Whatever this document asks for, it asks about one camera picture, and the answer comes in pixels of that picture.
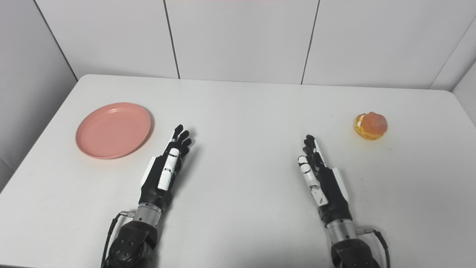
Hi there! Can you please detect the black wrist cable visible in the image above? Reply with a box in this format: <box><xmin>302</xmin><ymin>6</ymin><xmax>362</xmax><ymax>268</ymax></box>
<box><xmin>356</xmin><ymin>228</ymin><xmax>391</xmax><ymax>268</ymax></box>
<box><xmin>101</xmin><ymin>211</ymin><xmax>135</xmax><ymax>268</ymax></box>

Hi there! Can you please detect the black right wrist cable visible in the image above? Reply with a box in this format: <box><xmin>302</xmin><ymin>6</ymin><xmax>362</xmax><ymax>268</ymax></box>
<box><xmin>356</xmin><ymin>228</ymin><xmax>391</xmax><ymax>268</ymax></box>

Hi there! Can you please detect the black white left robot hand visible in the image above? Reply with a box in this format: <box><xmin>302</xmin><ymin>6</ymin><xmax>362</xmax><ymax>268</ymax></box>
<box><xmin>140</xmin><ymin>124</ymin><xmax>193</xmax><ymax>213</ymax></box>

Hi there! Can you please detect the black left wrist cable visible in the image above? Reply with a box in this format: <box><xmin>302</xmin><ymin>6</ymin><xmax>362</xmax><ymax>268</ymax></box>
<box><xmin>101</xmin><ymin>211</ymin><xmax>135</xmax><ymax>268</ymax></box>

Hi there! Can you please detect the pink round plate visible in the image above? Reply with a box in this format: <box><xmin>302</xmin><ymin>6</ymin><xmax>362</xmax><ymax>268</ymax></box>
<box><xmin>75</xmin><ymin>102</ymin><xmax>152</xmax><ymax>160</ymax></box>

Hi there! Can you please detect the orange cream puff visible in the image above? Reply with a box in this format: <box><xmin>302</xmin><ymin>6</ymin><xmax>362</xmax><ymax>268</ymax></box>
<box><xmin>354</xmin><ymin>112</ymin><xmax>388</xmax><ymax>141</ymax></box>

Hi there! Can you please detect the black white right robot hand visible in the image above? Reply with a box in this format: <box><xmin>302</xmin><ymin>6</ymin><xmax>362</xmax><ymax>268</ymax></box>
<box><xmin>297</xmin><ymin>134</ymin><xmax>353</xmax><ymax>227</ymax></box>

